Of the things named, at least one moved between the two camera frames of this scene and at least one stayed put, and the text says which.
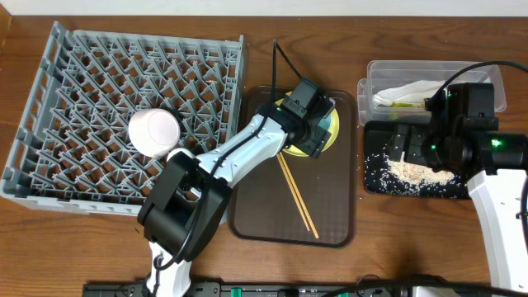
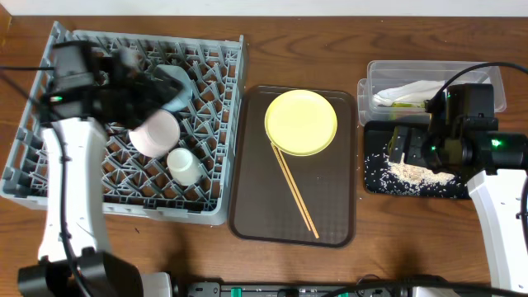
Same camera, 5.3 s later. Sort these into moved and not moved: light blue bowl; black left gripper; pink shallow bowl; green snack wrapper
Moved: light blue bowl; black left gripper
Not moved: pink shallow bowl; green snack wrapper
